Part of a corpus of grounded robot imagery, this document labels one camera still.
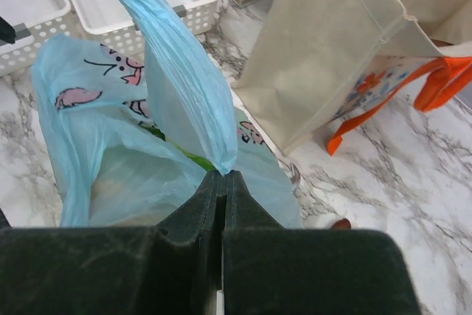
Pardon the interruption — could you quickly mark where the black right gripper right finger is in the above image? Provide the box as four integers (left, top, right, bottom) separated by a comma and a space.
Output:
222, 171, 420, 314

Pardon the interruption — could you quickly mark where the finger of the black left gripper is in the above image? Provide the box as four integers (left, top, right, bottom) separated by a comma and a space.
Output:
0, 18, 17, 44

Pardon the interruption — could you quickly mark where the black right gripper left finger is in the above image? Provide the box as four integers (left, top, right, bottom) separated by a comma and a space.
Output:
1, 172, 223, 314

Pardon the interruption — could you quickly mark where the blue plastic grocery bag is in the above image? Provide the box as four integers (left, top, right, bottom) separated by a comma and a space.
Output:
31, 20, 302, 228

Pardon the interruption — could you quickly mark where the white perforated basket front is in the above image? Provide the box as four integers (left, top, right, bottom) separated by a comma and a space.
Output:
1, 0, 78, 76

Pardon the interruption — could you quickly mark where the silver open-end wrench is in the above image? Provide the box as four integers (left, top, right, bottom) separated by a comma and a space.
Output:
289, 163, 301, 190

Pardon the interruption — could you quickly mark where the green lettuce leaf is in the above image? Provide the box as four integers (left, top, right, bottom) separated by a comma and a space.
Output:
139, 122, 216, 171

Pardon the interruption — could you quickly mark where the beige canvas tote bag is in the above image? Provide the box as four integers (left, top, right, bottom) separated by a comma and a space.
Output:
233, 0, 471, 153

